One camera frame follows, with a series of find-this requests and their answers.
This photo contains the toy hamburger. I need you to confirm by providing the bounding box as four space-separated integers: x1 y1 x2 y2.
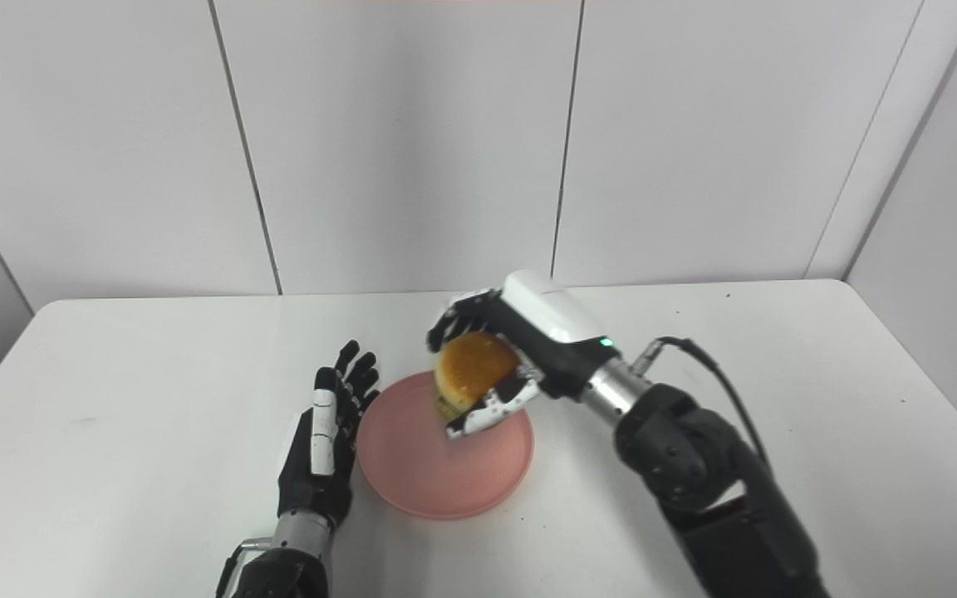
433 331 521 420

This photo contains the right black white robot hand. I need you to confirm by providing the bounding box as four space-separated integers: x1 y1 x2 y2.
425 269 619 439

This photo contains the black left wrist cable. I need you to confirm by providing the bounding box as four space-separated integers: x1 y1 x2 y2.
214 538 273 598

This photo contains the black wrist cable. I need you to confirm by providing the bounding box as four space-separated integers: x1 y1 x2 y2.
214 538 273 598
630 336 772 474

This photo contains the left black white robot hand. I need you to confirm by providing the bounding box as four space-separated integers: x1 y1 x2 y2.
277 339 381 529

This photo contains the pink round plate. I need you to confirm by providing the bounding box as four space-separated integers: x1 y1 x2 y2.
356 370 535 521

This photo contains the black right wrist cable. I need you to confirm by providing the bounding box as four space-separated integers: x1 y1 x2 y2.
630 336 772 474

